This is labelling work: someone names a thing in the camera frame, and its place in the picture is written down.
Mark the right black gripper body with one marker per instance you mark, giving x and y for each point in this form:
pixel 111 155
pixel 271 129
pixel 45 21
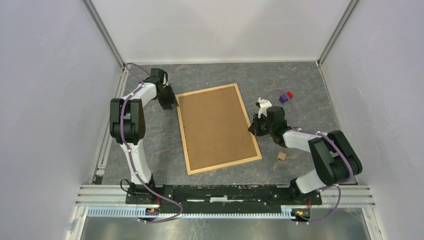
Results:
pixel 262 128

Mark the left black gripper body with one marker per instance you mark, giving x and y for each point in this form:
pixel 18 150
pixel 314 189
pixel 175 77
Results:
pixel 166 98

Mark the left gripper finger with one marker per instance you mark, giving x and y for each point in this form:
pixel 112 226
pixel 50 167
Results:
pixel 174 100
pixel 167 106

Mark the wooden picture frame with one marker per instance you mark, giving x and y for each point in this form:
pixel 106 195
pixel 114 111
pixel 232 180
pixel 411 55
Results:
pixel 185 149

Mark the brown backing board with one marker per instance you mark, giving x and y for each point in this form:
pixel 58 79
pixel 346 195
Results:
pixel 215 127

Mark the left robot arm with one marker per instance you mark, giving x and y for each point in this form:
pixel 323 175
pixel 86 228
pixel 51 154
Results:
pixel 127 126

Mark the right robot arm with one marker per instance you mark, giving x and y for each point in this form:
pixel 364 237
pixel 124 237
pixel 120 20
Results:
pixel 334 159

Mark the purple and red block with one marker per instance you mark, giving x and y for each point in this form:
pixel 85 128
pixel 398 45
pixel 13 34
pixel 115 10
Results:
pixel 285 97

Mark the small brown cube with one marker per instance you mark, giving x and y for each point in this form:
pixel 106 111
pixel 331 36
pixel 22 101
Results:
pixel 281 156

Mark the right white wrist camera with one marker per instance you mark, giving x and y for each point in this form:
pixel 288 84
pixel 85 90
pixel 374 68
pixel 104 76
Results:
pixel 263 105

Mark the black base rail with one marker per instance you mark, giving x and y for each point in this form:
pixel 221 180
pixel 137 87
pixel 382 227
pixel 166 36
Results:
pixel 220 199

